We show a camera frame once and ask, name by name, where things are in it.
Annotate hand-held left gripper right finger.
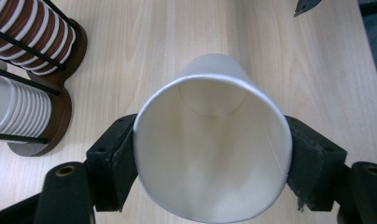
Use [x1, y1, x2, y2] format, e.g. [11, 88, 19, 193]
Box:
[284, 115, 348, 213]

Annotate dark wooden double cup holder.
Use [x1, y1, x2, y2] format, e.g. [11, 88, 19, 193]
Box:
[0, 0, 89, 158]

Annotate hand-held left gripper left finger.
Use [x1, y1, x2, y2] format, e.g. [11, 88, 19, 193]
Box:
[85, 113, 140, 213]

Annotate stack of brown cups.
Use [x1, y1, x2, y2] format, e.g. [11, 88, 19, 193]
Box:
[0, 0, 77, 77]

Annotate white paper cup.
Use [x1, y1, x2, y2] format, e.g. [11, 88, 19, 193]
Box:
[133, 52, 294, 224]

